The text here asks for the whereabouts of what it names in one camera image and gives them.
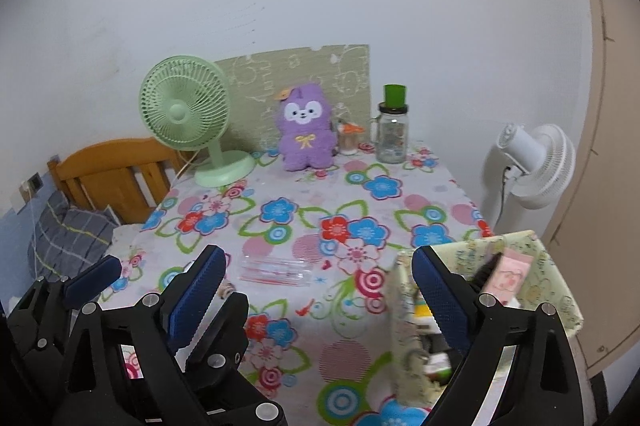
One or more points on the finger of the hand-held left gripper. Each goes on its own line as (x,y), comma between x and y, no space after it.
(92,278)
(232,326)

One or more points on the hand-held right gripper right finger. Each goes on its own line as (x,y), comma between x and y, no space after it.
(442,301)

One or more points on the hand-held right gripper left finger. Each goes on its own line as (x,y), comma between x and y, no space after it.
(195,301)

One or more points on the pink package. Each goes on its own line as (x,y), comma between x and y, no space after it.
(507,278)

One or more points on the yellow patterned storage box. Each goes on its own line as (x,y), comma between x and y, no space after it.
(545,266)

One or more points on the grey plaid pillow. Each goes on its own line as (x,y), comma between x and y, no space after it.
(70,231)

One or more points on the floral tablecloth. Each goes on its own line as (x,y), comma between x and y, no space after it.
(300,321)

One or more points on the clear plastic pack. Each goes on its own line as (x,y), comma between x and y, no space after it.
(275,271)

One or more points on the glass jar with green lid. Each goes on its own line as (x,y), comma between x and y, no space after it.
(392,141)

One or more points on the white standing fan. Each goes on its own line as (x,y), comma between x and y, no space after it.
(545,161)

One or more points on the small jar with orange lid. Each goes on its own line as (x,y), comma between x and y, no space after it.
(349,143)

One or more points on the green desk fan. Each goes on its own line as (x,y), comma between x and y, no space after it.
(182,111)

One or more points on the purple plush toy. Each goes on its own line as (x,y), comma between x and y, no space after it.
(305,141)

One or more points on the beige door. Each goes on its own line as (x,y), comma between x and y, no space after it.
(610,156)

